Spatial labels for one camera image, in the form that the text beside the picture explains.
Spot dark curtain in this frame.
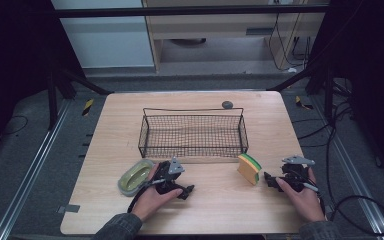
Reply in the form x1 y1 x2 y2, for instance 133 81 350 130
307 0 384 186
0 0 85 164

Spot person's right hand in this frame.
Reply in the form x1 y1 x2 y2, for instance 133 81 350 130
275 167 326 224

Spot yellow and black tape strip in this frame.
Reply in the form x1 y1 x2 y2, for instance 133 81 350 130
81 98 95 117
294 95 314 111

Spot black metal stand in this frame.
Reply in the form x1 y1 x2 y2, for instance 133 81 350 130
44 62 115 132
266 59 335 122

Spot hand-held gripper cable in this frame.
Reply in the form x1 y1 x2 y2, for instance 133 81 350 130
126 178 166 214
301 181 328 216

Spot person's left hand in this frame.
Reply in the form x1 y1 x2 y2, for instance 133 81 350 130
131 162 184 223

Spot aluminium floor rail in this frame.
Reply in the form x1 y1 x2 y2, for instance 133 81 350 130
0 99 73 240
309 95 384 240

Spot right hand-held gripper cable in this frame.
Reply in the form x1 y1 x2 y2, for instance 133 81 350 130
301 181 328 216

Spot black cables under desk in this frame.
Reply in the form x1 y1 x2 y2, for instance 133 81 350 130
267 12 312 72

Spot white cabinet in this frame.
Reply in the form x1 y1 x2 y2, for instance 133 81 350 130
50 0 156 70

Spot thin black floor cable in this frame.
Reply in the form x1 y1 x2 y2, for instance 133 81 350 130
0 114 30 136

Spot light wooden desk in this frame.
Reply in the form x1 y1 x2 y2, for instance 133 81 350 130
141 0 331 73

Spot grey tape patch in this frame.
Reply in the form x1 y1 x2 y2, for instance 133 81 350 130
56 203 81 215

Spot yellow and green sponge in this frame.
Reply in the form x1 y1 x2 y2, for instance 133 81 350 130
236 152 263 186

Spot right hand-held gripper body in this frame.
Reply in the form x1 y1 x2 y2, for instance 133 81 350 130
280 155 316 193

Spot black horizontal frame bar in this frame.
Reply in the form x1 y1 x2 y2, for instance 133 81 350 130
51 4 330 19

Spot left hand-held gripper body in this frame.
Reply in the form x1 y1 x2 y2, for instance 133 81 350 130
154 156 186 196

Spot left hand-held gripper cable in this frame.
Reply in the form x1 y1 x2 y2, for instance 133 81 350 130
126 178 166 214

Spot black wire mesh basket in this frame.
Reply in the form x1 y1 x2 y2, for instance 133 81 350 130
137 106 250 160

